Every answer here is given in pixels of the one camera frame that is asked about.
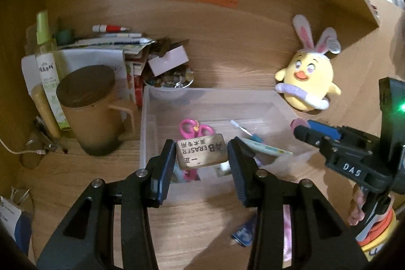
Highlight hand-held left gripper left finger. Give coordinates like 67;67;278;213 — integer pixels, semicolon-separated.
36;139;176;270

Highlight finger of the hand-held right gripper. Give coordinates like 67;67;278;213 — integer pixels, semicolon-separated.
293;125;344;157
307;120;381;151

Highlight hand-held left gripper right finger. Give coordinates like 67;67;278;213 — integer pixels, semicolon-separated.
227;136;369;270

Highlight small pink object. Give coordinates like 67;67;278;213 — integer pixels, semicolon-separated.
290;118;309;131

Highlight clear capped pen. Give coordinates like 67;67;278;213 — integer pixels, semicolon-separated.
229;120;263;142

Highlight tan rubber eraser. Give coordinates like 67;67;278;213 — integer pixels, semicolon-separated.
175;133;229;171

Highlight pink scissors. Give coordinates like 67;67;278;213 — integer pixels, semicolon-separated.
180;119;214;140

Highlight clear plastic storage box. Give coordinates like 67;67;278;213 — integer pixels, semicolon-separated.
139;85;312;204

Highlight person's right hand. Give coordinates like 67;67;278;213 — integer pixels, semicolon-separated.
346;184;368;226

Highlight yellow chick plush toy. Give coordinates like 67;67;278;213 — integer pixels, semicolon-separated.
275;14;342;112

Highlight orange striped object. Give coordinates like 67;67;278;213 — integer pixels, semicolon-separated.
357;210;397;261

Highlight small blue packet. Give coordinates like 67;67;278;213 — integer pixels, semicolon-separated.
230;215;257;248

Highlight brown lidded mug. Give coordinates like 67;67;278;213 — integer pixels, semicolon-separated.
56;65;140;157

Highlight white bowl of trinkets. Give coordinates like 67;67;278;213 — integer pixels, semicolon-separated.
142;66;194;101

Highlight red white carton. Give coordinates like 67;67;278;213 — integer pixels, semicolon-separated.
125;59;149;106

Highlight small white box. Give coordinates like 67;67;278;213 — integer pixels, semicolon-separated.
148;45;189;76

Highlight black pen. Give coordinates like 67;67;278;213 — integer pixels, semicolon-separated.
34;118;68;153

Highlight stack of papers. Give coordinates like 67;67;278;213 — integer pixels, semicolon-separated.
22;34;157;100

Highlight tan tube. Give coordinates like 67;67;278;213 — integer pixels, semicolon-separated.
31;85;62;139

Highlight eyeglasses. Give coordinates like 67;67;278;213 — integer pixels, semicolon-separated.
22;137;48;169

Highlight red white marker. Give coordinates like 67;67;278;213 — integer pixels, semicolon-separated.
92;24;130;33

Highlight green spray bottle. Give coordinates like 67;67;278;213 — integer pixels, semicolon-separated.
34;10;72;131

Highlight blue white carton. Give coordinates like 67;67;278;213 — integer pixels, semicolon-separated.
0;196;32;255

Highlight green round cap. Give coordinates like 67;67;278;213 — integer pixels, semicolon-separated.
54;29;75;43

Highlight pink rope in bag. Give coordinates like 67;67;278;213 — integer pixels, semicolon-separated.
281;205;293;269

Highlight white cable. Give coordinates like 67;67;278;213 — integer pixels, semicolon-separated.
0;139;46;156

